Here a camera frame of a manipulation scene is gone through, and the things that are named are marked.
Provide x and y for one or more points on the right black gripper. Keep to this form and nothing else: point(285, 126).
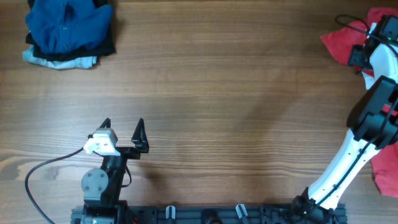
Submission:
point(354, 57)

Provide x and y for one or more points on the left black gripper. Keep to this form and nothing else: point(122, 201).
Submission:
point(138, 139)

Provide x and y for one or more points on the red printed t-shirt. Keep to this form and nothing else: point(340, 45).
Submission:
point(339, 44)

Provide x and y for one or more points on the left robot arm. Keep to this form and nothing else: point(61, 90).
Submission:
point(102, 186)

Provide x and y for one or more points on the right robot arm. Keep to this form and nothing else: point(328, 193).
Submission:
point(372, 126)

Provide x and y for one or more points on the white t-shirt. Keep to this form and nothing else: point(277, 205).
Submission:
point(369, 80)

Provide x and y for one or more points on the light grey folded garment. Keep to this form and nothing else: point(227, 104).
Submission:
point(82, 62)

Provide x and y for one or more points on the black folded garment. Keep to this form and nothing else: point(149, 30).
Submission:
point(103, 49)

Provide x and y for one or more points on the left white rail clip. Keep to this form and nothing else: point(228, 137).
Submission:
point(170, 212)

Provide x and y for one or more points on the white rail clip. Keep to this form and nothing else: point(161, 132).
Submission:
point(170, 212)
point(241, 211)

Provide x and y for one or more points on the right white rail clip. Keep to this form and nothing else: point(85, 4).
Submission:
point(241, 211)

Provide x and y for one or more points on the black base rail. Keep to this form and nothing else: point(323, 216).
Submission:
point(265, 214)

